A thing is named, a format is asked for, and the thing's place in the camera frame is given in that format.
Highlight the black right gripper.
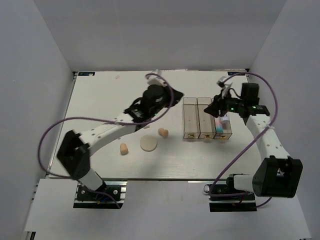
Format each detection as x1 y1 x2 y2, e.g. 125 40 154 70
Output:
202 89 244 119

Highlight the white spray bottle clear cap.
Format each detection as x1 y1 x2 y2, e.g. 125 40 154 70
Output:
220 114 230 129

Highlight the pink teal gradient spray bottle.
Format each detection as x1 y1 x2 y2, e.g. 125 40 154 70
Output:
214 117 224 133

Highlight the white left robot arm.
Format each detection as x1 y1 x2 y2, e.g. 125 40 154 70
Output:
56 84 184 200

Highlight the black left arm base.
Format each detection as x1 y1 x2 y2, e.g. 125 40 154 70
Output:
73 181 128 209

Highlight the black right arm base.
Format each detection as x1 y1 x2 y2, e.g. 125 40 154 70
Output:
209 183 257 213

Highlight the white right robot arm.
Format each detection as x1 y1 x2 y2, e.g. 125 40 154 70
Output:
204 82 303 200

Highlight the beige makeup sponge right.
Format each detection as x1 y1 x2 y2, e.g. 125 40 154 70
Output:
158 128 169 138

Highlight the beige makeup sponge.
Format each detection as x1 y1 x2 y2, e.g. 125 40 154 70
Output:
119 143 129 156
158 128 169 138

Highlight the beige makeup sponge left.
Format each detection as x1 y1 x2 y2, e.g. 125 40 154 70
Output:
119 143 129 156

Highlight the clear organizer bin middle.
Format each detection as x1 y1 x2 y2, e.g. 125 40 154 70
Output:
197 97 216 142

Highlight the clear organizer bin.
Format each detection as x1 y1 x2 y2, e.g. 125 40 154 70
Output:
210 116 233 141
182 97 200 139
197 97 216 142

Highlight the clear organizer bin right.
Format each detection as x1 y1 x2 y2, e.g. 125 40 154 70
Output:
210 116 233 141

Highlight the clear organizer bin left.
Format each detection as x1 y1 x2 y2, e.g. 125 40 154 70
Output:
182 97 200 139

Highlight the round beige powder puff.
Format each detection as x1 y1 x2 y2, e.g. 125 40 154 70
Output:
140 135 158 152

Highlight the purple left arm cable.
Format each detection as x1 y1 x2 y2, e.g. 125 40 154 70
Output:
37 72 176 210

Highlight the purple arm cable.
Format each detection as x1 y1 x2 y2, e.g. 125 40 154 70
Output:
208 72 277 210
37 72 176 210

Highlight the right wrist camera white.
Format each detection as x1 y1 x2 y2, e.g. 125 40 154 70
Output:
216 76 233 99

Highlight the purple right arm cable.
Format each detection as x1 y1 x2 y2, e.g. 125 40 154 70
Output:
208 72 277 210

